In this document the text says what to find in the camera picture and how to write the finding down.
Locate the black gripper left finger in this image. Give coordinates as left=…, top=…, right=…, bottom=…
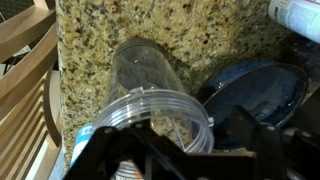
left=63, top=124, right=188, bottom=180

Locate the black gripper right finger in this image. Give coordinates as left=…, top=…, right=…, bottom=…
left=229, top=105, right=291, bottom=180

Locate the clear plastic blender cup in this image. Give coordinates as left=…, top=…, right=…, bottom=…
left=92, top=37, right=215, bottom=158

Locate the wooden slatted chair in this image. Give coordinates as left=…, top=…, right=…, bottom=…
left=0, top=0, right=63, bottom=180

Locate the dark blue bowl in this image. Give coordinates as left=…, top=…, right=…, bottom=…
left=196, top=59, right=309, bottom=149

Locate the white orange labelled bottle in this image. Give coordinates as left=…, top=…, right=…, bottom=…
left=268, top=0, right=320, bottom=44

